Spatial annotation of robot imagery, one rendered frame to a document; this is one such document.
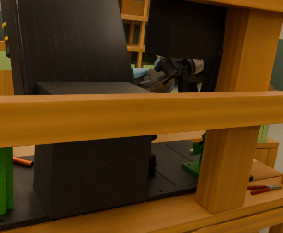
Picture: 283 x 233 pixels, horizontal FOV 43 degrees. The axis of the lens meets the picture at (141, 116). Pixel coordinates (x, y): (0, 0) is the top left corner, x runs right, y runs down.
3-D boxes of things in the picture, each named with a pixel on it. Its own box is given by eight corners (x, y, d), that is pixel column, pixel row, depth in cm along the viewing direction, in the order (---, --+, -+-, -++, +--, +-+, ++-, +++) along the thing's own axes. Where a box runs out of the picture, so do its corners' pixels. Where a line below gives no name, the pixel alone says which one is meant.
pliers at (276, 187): (251, 195, 127) (252, 192, 127) (242, 188, 132) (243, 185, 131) (285, 191, 133) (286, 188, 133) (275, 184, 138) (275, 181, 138)
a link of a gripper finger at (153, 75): (136, 75, 123) (157, 68, 128) (145, 89, 122) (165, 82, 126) (140, 70, 120) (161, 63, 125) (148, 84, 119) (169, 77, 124)
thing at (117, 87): (32, 188, 110) (35, 81, 101) (119, 175, 126) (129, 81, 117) (49, 219, 96) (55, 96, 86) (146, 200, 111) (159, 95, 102)
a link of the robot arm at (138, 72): (123, 88, 207) (126, 65, 203) (146, 90, 210) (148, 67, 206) (126, 93, 195) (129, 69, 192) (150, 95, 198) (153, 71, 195)
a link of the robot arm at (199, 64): (198, 75, 137) (207, 64, 129) (189, 79, 135) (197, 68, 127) (188, 58, 138) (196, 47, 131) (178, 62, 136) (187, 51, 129)
